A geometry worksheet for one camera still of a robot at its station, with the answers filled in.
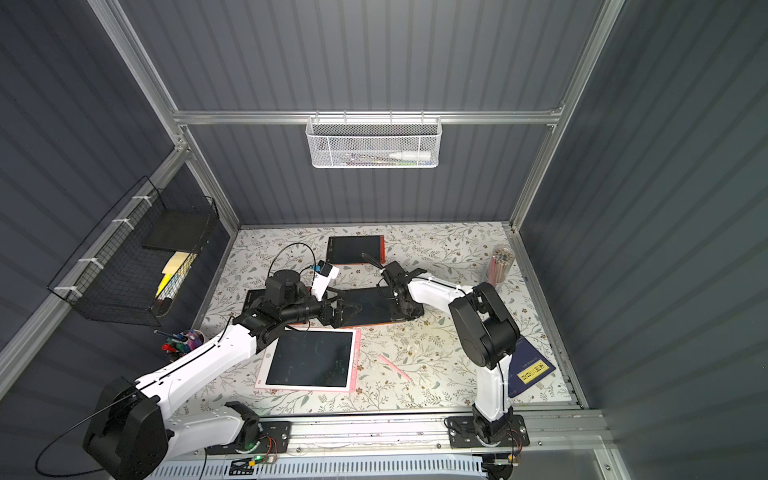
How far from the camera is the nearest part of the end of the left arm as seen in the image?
24.7 inches

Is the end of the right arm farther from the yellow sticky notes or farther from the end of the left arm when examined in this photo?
the yellow sticky notes

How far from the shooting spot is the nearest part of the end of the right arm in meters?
0.71
